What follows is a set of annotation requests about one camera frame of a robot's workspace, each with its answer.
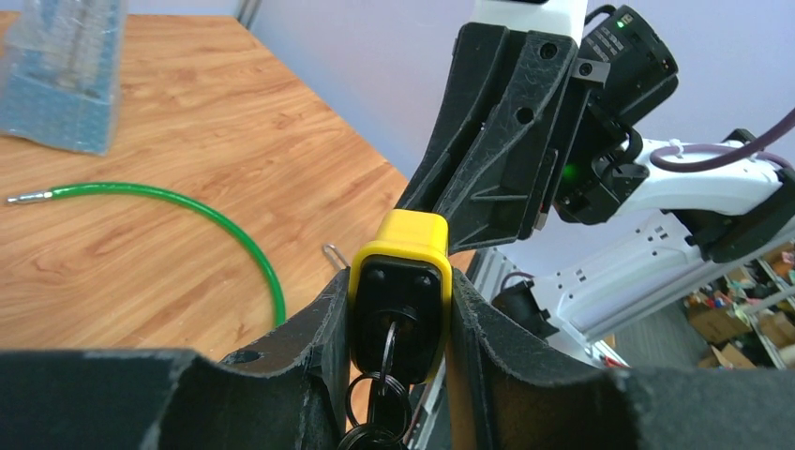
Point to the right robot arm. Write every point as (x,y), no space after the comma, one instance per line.
(708,203)

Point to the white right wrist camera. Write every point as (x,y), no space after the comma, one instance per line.
(558,17)

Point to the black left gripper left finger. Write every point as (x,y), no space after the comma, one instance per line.
(285,390)

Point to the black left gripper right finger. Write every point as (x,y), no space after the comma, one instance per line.
(508,389)

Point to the blue translucent metronome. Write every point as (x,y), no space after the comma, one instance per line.
(60,74)

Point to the small brass padlock with keys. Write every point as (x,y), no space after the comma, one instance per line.
(335,257)

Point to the black-headed key bunch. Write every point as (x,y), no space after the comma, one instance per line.
(389,410)

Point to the yellow padlock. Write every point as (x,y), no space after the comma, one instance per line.
(402,277)

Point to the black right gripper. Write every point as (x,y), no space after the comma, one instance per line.
(510,112)

